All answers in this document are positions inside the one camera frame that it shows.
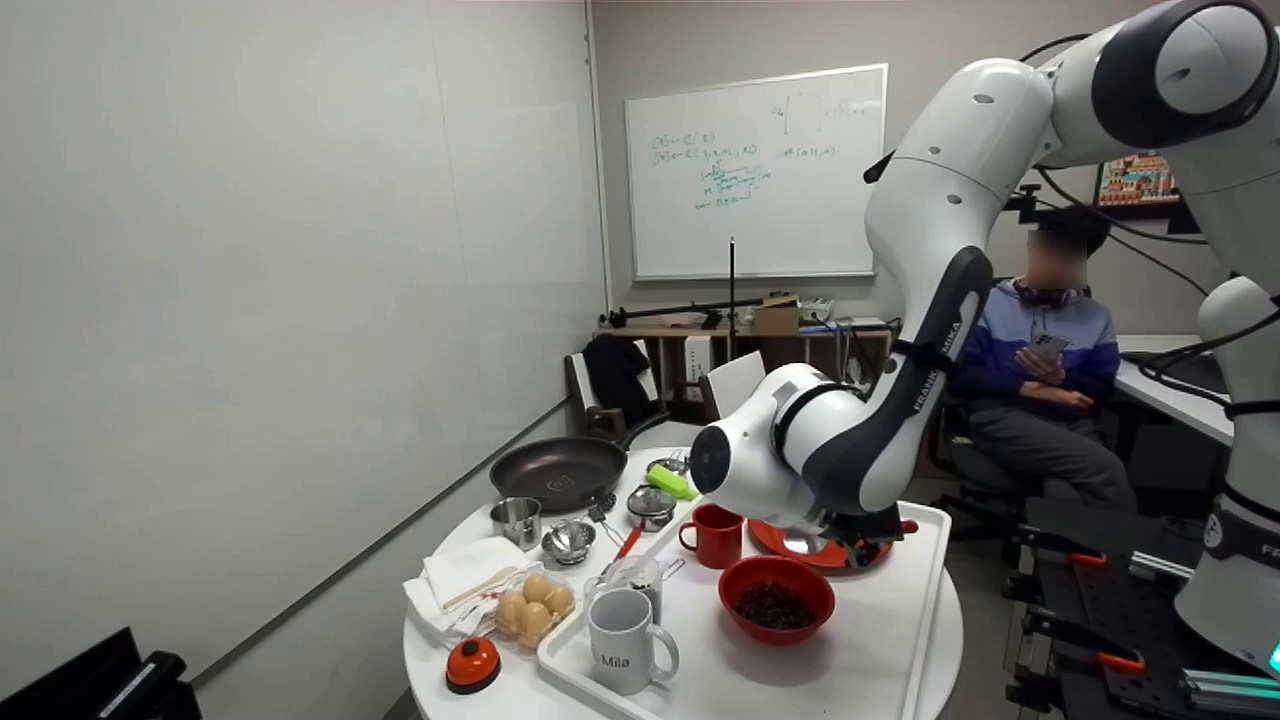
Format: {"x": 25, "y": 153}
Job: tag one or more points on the colourful wall poster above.
{"x": 1139, "y": 176}

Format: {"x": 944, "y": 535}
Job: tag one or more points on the seated person in blue jacket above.
{"x": 1054, "y": 400}

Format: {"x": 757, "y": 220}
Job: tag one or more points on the black stereo camera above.
{"x": 879, "y": 168}

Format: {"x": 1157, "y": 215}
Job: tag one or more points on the black jacket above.
{"x": 616, "y": 380}

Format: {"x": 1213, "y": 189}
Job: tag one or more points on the red plate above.
{"x": 770, "y": 542}

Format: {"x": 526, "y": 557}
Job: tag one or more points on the white paper sheet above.
{"x": 734, "y": 376}

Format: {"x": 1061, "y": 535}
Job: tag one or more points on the white plastic tray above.
{"x": 880, "y": 641}

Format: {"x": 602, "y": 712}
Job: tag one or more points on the white mug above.
{"x": 620, "y": 644}

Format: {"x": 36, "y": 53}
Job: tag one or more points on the green plastic tool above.
{"x": 666, "y": 480}

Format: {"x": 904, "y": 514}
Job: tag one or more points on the dark brown beans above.
{"x": 776, "y": 606}

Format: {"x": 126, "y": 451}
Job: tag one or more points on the small steel cup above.
{"x": 515, "y": 521}

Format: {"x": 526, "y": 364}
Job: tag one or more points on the black boom stand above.
{"x": 666, "y": 312}

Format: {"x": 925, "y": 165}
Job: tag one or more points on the red mug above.
{"x": 723, "y": 537}

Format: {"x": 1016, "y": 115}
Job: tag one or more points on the white desk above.
{"x": 1182, "y": 395}

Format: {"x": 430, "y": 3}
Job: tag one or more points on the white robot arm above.
{"x": 933, "y": 173}

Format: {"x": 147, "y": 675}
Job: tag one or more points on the red bowl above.
{"x": 776, "y": 635}

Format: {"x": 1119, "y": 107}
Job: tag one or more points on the small steel bowl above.
{"x": 570, "y": 547}

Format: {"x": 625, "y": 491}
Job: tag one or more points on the black office chair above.
{"x": 982, "y": 475}

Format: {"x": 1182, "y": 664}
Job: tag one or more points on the whiteboard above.
{"x": 761, "y": 173}

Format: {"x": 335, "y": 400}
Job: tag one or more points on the small cardboard box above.
{"x": 775, "y": 316}

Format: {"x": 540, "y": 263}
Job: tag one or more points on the white paper napkins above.
{"x": 461, "y": 567}

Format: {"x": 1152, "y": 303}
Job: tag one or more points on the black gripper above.
{"x": 862, "y": 525}

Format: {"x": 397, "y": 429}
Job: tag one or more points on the black frying pan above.
{"x": 555, "y": 475}

